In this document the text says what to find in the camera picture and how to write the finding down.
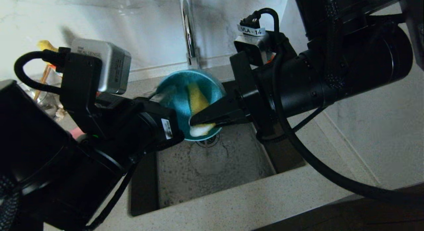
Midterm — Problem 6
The teal bowl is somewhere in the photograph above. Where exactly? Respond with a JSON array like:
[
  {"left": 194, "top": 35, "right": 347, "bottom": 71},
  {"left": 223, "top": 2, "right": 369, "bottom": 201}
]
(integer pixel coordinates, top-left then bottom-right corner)
[{"left": 154, "top": 69, "right": 228, "bottom": 142}]

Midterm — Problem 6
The yellow green sponge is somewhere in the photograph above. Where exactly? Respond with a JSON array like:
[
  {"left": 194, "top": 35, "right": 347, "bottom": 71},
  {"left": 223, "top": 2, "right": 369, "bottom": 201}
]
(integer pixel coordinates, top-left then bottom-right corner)
[{"left": 186, "top": 83, "right": 217, "bottom": 138}]

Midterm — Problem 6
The chrome faucet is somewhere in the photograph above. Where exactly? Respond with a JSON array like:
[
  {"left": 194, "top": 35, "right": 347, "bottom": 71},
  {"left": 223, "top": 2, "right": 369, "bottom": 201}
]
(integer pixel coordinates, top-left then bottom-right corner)
[{"left": 179, "top": 0, "right": 203, "bottom": 70}]

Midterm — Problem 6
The wooden chopstick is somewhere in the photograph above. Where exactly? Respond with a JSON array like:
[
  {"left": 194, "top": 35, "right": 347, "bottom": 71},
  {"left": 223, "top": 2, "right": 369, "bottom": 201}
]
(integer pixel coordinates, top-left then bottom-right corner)
[
  {"left": 39, "top": 65, "right": 55, "bottom": 92},
  {"left": 33, "top": 65, "right": 53, "bottom": 100}
]

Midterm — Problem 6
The yellow orange white detergent bottle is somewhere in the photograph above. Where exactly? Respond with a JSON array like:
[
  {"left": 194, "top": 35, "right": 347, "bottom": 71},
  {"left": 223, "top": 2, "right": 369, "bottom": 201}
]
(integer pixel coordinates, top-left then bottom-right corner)
[{"left": 37, "top": 40, "right": 59, "bottom": 53}]

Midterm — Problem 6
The stainless steel sink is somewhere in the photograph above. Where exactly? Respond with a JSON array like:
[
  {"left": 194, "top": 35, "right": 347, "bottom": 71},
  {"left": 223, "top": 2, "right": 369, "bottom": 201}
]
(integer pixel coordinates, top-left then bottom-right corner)
[{"left": 129, "top": 79, "right": 307, "bottom": 217}]

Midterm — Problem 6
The round metal drain strainer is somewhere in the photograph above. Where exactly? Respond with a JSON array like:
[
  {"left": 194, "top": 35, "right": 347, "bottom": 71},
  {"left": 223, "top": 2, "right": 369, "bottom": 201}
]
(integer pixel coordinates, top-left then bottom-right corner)
[{"left": 196, "top": 137, "right": 220, "bottom": 148}]

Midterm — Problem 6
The clear glass bowl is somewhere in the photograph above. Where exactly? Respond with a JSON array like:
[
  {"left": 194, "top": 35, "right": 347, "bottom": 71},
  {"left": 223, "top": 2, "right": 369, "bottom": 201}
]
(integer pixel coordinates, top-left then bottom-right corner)
[{"left": 18, "top": 67, "right": 65, "bottom": 120}]

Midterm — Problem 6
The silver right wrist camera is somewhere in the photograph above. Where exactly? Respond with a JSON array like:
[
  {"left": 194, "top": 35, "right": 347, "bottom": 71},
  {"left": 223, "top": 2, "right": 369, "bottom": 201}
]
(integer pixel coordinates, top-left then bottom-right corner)
[{"left": 234, "top": 24, "right": 277, "bottom": 66}]

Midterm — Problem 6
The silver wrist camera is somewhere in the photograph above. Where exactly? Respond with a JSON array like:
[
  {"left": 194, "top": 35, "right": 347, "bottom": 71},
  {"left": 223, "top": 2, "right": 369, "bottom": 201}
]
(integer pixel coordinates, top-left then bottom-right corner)
[
  {"left": 234, "top": 24, "right": 277, "bottom": 66},
  {"left": 71, "top": 38, "right": 132, "bottom": 95}
]

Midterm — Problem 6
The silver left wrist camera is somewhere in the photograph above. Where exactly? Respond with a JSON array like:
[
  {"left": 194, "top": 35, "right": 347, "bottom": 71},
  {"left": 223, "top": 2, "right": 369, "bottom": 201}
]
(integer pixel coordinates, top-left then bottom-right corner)
[{"left": 71, "top": 38, "right": 132, "bottom": 95}]

